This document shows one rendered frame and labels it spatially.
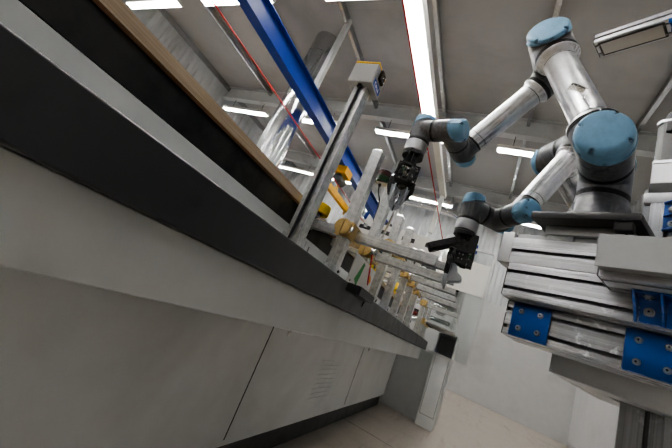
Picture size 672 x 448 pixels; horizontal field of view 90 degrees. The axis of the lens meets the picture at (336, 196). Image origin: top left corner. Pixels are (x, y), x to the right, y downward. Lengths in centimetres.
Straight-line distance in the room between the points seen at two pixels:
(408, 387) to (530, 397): 652
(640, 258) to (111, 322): 99
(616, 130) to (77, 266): 102
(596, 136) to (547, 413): 945
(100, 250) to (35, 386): 36
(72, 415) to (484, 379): 959
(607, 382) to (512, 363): 909
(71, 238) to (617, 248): 88
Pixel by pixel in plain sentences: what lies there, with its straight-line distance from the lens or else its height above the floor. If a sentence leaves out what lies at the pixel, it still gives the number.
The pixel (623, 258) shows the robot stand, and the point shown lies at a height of 90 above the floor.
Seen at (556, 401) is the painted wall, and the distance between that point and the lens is 1025.
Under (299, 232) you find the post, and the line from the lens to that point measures 77.
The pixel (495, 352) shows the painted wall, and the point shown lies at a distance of 1011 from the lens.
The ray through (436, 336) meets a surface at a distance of 371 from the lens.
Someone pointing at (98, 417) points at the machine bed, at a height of 24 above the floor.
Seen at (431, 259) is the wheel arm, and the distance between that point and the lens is 99.
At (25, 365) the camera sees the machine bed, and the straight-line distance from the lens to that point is 78.
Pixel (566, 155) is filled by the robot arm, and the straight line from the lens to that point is 143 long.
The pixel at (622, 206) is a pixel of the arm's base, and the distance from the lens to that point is 107.
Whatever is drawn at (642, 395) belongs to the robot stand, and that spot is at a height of 70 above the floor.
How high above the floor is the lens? 60
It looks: 18 degrees up
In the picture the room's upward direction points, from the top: 24 degrees clockwise
